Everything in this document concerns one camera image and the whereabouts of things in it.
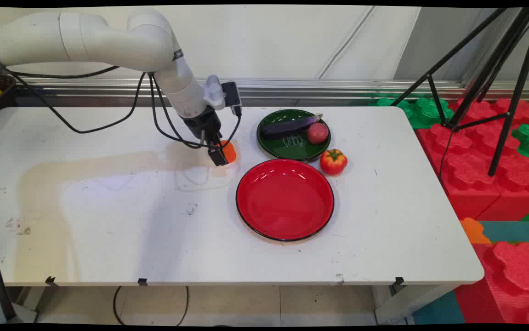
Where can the red plate with black rim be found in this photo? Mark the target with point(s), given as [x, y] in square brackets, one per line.
[285, 200]

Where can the black camera tripod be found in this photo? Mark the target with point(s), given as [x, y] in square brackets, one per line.
[489, 78]

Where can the orange toy carrot piece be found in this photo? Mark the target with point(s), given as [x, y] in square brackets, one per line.
[230, 151]

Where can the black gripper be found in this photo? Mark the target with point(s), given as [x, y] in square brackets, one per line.
[204, 123]

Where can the black table edge clip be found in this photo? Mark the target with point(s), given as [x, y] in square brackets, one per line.
[50, 280]
[142, 281]
[399, 281]

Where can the white table leg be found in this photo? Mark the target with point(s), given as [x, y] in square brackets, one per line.
[406, 303]
[32, 299]

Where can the orange foam piece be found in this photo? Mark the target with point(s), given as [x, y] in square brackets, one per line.
[474, 231]

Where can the dark red toy apple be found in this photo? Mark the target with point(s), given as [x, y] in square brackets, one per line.
[318, 133]

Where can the dark green plate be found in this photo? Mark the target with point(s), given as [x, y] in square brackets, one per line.
[287, 143]

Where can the teal foam mat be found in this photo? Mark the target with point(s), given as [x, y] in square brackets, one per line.
[512, 231]
[439, 310]

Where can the white ribbed camera mount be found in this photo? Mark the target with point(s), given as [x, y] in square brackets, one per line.
[213, 92]

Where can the large red foam block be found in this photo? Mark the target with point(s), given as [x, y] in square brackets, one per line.
[512, 280]

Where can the red toy tomato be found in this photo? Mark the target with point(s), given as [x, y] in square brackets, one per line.
[333, 162]

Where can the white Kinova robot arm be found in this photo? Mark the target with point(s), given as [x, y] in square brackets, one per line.
[85, 39]

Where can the purple toy eggplant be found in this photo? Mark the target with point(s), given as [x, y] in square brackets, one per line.
[292, 126]

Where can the metal wall rail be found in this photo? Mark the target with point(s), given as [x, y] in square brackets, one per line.
[338, 87]

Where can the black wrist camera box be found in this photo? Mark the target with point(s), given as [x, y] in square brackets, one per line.
[231, 97]

